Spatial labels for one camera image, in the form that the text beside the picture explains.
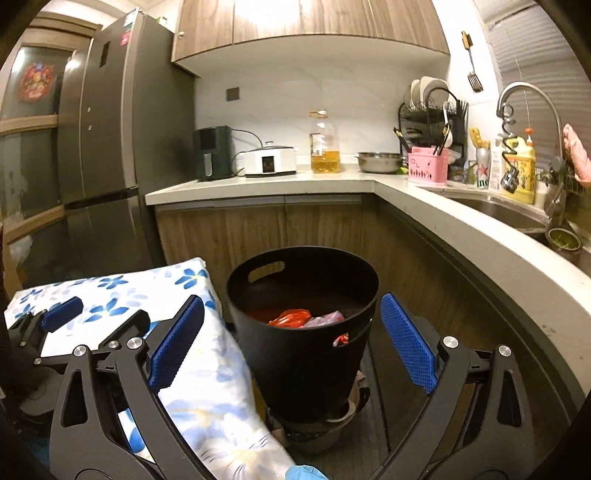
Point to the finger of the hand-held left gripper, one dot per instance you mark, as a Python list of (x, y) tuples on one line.
[(62, 314), (124, 325)]

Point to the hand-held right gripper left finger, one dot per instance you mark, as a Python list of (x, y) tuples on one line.
[(178, 341)]

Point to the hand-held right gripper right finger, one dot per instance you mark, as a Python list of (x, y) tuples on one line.
[(406, 341)]

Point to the pink plastic bag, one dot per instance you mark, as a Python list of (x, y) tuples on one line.
[(328, 318)]

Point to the black trash bin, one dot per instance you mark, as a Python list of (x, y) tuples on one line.
[(300, 369)]

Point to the red plastic bag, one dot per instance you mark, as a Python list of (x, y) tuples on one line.
[(291, 318)]

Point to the floral tablecloth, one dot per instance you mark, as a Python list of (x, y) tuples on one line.
[(221, 392)]

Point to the kitchen counter with wooden cabinets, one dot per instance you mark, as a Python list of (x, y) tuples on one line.
[(461, 277)]

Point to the dark round stand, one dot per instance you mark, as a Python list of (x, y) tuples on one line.
[(318, 434)]

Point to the steel sink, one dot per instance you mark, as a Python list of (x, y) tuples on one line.
[(498, 210)]

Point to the blue disposable glove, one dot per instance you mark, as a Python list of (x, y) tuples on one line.
[(304, 473)]

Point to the pink utensil basket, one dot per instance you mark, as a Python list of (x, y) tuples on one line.
[(427, 168)]

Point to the steel basin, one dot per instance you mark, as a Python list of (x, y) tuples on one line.
[(378, 162)]

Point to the dark steel refrigerator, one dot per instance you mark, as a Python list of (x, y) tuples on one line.
[(124, 138)]

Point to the drink can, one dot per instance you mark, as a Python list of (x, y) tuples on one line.
[(483, 170)]

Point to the black air fryer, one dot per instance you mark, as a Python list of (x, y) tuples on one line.
[(212, 152)]

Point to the wooden glass door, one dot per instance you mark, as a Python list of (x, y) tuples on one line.
[(27, 122)]

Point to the white bottle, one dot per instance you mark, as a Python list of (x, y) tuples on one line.
[(495, 166)]

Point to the yellow detergent bottle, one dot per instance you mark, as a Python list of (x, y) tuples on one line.
[(526, 180)]

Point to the cooking oil bottle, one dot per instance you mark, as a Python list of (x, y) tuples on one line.
[(325, 157)]

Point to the white rice cooker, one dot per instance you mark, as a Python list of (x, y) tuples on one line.
[(270, 161)]

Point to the black dish rack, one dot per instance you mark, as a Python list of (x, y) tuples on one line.
[(408, 124)]

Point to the red round door decoration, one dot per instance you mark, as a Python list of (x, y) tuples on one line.
[(37, 82)]

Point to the white plate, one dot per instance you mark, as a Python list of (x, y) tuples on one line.
[(415, 92), (436, 90)]

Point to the pink rubber glove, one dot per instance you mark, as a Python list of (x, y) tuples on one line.
[(577, 157)]

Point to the hanging slotted spatula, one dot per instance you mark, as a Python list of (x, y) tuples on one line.
[(474, 81)]

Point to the steel faucet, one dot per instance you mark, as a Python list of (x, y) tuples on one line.
[(531, 87)]

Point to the window blinds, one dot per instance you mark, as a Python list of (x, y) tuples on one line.
[(540, 46)]

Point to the dark wall socket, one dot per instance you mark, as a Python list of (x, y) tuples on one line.
[(233, 93)]

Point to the wooden wall cabinet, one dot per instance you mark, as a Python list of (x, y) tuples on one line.
[(300, 23)]

